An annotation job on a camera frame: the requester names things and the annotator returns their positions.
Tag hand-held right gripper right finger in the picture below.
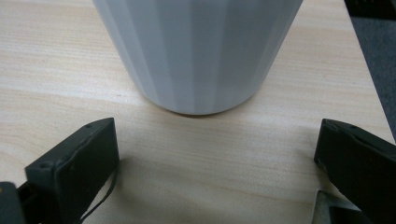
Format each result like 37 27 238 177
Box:
313 118 396 224

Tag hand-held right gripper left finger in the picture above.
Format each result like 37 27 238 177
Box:
17 117 120 224

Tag white faceted cup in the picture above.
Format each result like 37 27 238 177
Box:
92 0 304 116

